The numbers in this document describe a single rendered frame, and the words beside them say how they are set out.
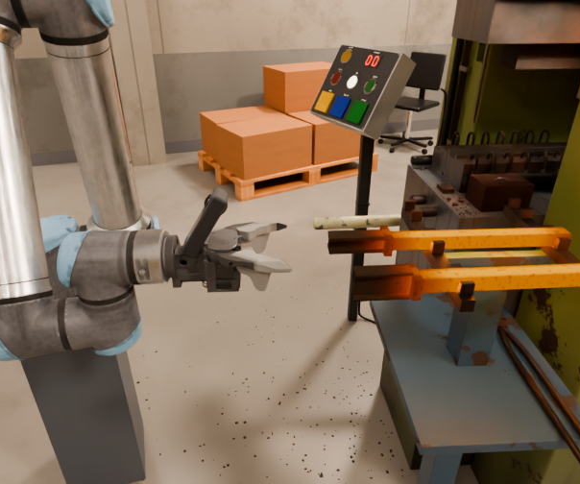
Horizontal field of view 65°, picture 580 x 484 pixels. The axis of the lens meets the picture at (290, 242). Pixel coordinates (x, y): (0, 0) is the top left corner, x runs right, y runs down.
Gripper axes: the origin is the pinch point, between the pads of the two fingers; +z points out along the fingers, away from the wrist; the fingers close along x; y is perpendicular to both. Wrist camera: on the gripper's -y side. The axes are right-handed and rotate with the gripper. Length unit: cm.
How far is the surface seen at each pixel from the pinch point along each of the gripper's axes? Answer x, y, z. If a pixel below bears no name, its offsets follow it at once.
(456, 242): 1.4, 0.1, 27.6
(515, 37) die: -41, -27, 52
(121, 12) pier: -336, -23, -112
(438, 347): -2.6, 26.4, 30.0
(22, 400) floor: -64, 101, -99
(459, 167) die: -43, 3, 46
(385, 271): 12.8, -1.9, 12.7
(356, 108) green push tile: -93, -1, 28
